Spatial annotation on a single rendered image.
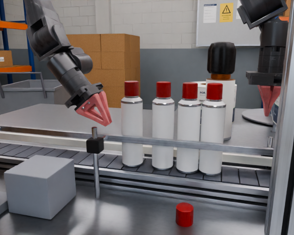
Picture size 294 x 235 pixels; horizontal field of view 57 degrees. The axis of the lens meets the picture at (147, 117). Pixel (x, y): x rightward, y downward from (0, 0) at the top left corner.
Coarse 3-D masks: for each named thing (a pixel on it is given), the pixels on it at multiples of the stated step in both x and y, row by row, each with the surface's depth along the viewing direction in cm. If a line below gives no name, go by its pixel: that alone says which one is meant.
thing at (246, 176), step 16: (0, 144) 82; (16, 144) 82; (80, 160) 70; (112, 160) 70; (144, 160) 70; (176, 176) 61; (192, 176) 61; (208, 176) 61; (224, 176) 61; (240, 176) 61; (256, 176) 61
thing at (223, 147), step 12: (24, 132) 70; (36, 132) 69; (48, 132) 68; (60, 132) 67; (72, 132) 66; (84, 132) 65; (156, 144) 60; (168, 144) 60; (180, 144) 59; (192, 144) 58; (204, 144) 58; (216, 144) 57; (228, 144) 57
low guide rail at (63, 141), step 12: (0, 132) 81; (60, 144) 76; (72, 144) 75; (84, 144) 74; (108, 144) 72; (120, 144) 71; (228, 156) 64; (240, 156) 63; (252, 156) 63; (264, 156) 63
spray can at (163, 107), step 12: (156, 84) 61; (168, 84) 60; (156, 96) 61; (168, 96) 61; (156, 108) 61; (168, 108) 60; (156, 120) 61; (168, 120) 61; (156, 132) 62; (168, 132) 62; (156, 156) 63; (168, 156) 63; (156, 168) 64; (168, 168) 64
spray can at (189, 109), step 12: (192, 84) 58; (192, 96) 58; (180, 108) 59; (192, 108) 58; (180, 120) 60; (192, 120) 59; (180, 132) 61; (192, 132) 60; (180, 156) 62; (192, 156) 61; (180, 168) 62; (192, 168) 62
